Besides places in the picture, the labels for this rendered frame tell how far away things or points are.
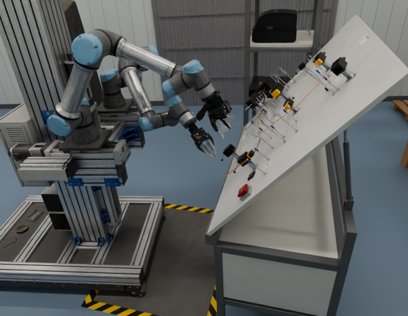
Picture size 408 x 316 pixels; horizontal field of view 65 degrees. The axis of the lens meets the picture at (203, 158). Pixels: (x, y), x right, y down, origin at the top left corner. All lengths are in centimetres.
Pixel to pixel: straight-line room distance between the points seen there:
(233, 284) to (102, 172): 94
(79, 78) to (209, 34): 357
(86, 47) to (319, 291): 150
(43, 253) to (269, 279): 169
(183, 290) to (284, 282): 95
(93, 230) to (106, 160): 81
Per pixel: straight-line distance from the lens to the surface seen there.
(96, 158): 186
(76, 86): 155
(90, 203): 236
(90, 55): 144
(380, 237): 301
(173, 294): 242
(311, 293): 173
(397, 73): 119
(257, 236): 163
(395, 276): 275
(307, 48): 234
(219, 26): 491
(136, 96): 171
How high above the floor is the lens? 195
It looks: 31 degrees down
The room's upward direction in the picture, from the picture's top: 4 degrees counter-clockwise
